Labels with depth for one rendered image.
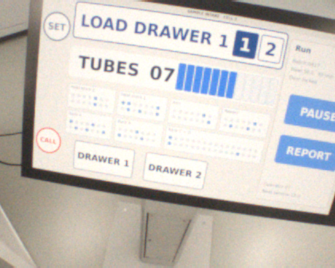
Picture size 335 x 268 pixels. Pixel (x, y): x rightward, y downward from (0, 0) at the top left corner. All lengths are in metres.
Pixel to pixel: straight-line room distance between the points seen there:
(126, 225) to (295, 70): 1.15
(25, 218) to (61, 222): 0.17
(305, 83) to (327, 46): 0.06
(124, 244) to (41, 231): 0.39
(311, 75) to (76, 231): 1.26
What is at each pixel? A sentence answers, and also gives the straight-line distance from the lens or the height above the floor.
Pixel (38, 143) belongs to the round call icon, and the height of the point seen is 1.01.
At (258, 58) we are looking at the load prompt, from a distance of 0.46.
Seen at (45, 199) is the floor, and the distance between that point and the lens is 1.61.
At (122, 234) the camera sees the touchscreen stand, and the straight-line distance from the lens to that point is 1.45.
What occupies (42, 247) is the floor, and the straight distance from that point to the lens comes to 1.53.
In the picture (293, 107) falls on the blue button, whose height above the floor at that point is 1.10.
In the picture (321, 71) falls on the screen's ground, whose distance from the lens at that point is 0.49.
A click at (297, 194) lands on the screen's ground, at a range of 0.52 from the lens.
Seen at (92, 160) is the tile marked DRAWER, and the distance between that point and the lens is 0.49.
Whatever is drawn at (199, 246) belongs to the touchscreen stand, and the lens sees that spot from 1.46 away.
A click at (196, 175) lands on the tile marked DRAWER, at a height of 1.00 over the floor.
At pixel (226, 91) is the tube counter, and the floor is 1.10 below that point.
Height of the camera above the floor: 1.42
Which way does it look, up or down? 54 degrees down
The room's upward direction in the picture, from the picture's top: 8 degrees clockwise
